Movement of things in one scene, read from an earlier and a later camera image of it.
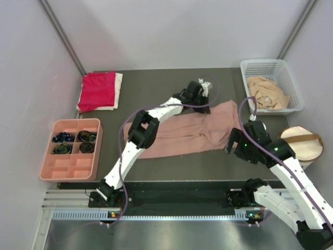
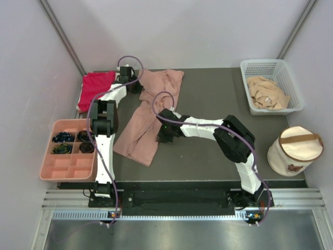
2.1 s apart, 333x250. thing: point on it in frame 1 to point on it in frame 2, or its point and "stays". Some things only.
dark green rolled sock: (62, 149) stays
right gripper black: (237, 135) to (162, 138)
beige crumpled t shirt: (266, 94) stays
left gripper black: (203, 109) to (138, 89)
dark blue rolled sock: (63, 137) stays
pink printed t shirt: (190, 133) to (139, 142)
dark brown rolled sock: (87, 147) stays
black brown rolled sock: (86, 136) stays
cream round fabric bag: (307, 146) stays
